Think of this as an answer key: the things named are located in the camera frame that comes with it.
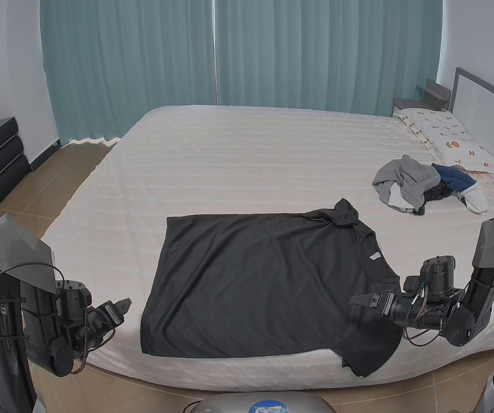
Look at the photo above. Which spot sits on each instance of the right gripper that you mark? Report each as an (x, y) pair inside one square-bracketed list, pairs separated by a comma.
[(397, 310)]

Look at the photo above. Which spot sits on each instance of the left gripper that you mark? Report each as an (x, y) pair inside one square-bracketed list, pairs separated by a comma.
[(108, 316)]

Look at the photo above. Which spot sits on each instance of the black T-shirt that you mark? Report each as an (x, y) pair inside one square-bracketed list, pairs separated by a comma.
[(264, 282)]

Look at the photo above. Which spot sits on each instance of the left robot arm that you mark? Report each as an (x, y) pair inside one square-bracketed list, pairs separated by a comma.
[(10, 248)]

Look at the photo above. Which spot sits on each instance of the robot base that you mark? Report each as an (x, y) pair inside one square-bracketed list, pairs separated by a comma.
[(229, 405)]

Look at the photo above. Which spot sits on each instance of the pile of clothes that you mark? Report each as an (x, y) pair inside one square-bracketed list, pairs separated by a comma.
[(414, 179)]

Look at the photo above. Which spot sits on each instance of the bed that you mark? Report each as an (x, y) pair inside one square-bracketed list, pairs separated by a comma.
[(251, 166)]

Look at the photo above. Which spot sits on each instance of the white printed pillow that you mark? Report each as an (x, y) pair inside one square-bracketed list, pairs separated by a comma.
[(449, 138)]

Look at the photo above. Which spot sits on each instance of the grey bedside table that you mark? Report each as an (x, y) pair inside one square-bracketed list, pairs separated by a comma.
[(436, 91)]

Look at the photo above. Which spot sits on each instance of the blue-green curtain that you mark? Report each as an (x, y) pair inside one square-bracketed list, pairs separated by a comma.
[(130, 50), (324, 41)]

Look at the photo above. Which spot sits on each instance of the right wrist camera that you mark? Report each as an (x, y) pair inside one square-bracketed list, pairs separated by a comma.
[(412, 284)]

